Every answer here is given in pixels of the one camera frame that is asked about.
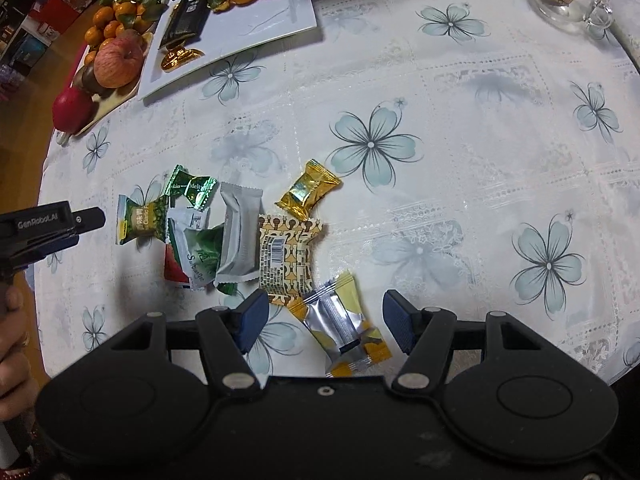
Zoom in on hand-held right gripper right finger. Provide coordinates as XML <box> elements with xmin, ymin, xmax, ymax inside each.
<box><xmin>382</xmin><ymin>289</ymin><xmax>551</xmax><ymax>393</ymax></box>

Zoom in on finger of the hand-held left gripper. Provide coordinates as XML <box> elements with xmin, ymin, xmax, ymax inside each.
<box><xmin>70</xmin><ymin>207</ymin><xmax>106</xmax><ymax>235</ymax></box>

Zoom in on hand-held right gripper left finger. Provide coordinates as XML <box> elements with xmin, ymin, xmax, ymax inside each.
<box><xmin>107</xmin><ymin>289</ymin><xmax>271</xmax><ymax>393</ymax></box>

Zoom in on green pea snack packet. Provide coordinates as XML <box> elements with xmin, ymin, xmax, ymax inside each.
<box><xmin>117</xmin><ymin>194</ymin><xmax>170</xmax><ymax>246</ymax></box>

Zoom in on silver yellow snack packet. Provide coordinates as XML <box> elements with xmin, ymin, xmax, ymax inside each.
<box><xmin>287</xmin><ymin>270</ymin><xmax>392</xmax><ymax>379</ymax></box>

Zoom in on brown patterned snack packet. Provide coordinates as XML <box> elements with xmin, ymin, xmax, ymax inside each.
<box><xmin>258</xmin><ymin>213</ymin><xmax>324</xmax><ymax>307</ymax></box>

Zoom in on green white snack packet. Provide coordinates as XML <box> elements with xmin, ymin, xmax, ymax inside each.
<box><xmin>167</xmin><ymin>220</ymin><xmax>227</xmax><ymax>292</ymax></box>

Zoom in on red white snack packet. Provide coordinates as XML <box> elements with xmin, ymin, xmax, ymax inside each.
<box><xmin>163</xmin><ymin>244</ymin><xmax>194</xmax><ymax>289</ymax></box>

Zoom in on gold foil snack packet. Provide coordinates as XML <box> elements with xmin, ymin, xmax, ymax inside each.
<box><xmin>274</xmin><ymin>159</ymin><xmax>343</xmax><ymax>222</ymax></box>

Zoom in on person's left hand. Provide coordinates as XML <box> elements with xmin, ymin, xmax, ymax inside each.
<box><xmin>0</xmin><ymin>280</ymin><xmax>42</xmax><ymax>423</ymax></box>

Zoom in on grey snack packet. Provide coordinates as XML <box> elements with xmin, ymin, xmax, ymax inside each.
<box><xmin>214</xmin><ymin>182</ymin><xmax>264</xmax><ymax>292</ymax></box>

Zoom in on shiny green wrapped candy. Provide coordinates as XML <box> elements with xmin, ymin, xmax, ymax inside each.
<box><xmin>164</xmin><ymin>164</ymin><xmax>219</xmax><ymax>212</ymax></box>

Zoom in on dark red fruit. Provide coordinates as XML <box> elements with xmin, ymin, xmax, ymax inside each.
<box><xmin>52</xmin><ymin>88</ymin><xmax>96</xmax><ymax>134</ymax></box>

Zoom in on wooden fruit tray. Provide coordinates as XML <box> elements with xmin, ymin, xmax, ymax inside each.
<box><xmin>55</xmin><ymin>30</ymin><xmax>154</xmax><ymax>137</ymax></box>

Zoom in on brown kiwi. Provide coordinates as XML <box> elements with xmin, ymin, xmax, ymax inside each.
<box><xmin>74</xmin><ymin>64</ymin><xmax>103</xmax><ymax>95</ymax></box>

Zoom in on large red yellow apple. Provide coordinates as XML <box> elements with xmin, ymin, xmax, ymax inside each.
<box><xmin>93</xmin><ymin>34</ymin><xmax>146</xmax><ymax>89</ymax></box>

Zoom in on gold wrapped candy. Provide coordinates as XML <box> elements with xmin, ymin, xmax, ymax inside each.
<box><xmin>160</xmin><ymin>47</ymin><xmax>206</xmax><ymax>74</ymax></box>

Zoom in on pile of leafy mandarins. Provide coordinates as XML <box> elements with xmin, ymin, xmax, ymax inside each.
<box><xmin>81</xmin><ymin>0</ymin><xmax>167</xmax><ymax>48</ymax></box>

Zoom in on white floral tablecloth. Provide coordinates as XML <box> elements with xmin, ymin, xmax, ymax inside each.
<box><xmin>32</xmin><ymin>0</ymin><xmax>640</xmax><ymax>382</ymax></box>

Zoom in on shelves with goods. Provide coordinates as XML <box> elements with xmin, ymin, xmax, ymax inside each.
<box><xmin>0</xmin><ymin>0</ymin><xmax>146</xmax><ymax>88</ymax></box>

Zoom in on black snack packet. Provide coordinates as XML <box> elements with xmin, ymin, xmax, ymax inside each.
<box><xmin>158</xmin><ymin>0</ymin><xmax>214</xmax><ymax>51</ymax></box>

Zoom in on white rectangular plate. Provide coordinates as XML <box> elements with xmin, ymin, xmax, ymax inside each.
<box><xmin>137</xmin><ymin>0</ymin><xmax>324</xmax><ymax>102</ymax></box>

